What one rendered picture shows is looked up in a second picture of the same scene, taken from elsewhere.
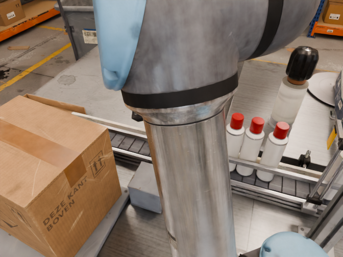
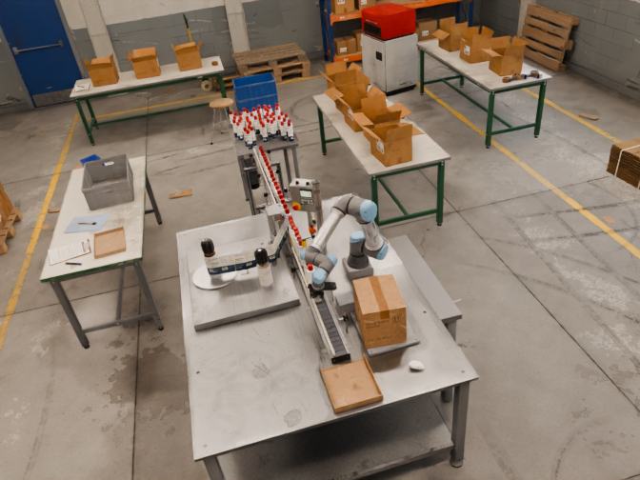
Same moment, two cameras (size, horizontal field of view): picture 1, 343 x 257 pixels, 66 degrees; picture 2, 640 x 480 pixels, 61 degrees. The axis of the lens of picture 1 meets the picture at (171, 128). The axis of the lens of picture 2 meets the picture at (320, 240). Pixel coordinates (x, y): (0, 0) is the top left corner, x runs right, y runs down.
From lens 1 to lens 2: 3.25 m
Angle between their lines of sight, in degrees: 86
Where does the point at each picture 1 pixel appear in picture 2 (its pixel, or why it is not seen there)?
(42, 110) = (363, 300)
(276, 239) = (356, 238)
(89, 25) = not seen: outside the picture
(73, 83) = (294, 409)
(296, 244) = (354, 236)
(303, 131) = not seen: hidden behind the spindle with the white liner
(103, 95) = (293, 378)
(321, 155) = (281, 270)
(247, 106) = (260, 301)
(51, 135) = (370, 288)
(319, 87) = (219, 282)
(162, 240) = not seen: hidden behind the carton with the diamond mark
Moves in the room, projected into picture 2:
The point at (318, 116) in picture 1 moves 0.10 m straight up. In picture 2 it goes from (250, 277) to (247, 266)
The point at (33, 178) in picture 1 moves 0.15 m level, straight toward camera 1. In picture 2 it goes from (385, 278) to (389, 262)
